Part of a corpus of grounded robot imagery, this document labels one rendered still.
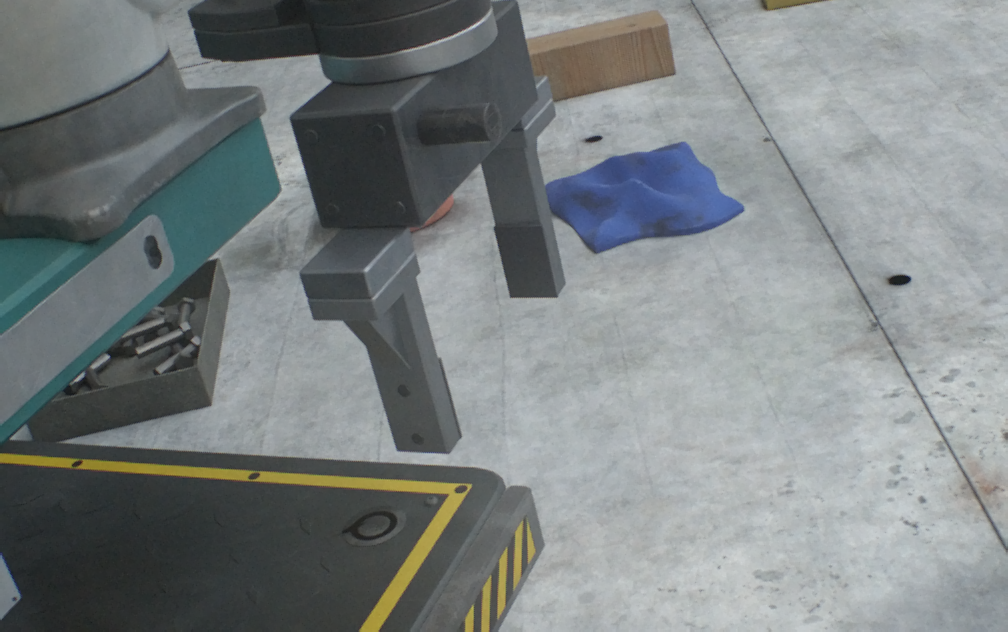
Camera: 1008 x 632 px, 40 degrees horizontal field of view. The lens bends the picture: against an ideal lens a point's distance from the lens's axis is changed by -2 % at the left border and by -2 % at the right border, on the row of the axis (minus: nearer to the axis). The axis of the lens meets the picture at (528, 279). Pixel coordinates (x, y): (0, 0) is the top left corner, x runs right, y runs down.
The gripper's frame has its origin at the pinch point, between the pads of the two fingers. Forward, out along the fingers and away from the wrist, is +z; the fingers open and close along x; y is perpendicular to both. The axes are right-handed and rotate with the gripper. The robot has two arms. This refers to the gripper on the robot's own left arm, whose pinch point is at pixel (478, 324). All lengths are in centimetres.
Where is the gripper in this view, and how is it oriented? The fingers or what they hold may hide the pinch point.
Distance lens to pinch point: 64.9
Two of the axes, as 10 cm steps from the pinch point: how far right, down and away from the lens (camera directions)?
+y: 9.1, -0.1, -4.1
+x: 3.5, -4.8, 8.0
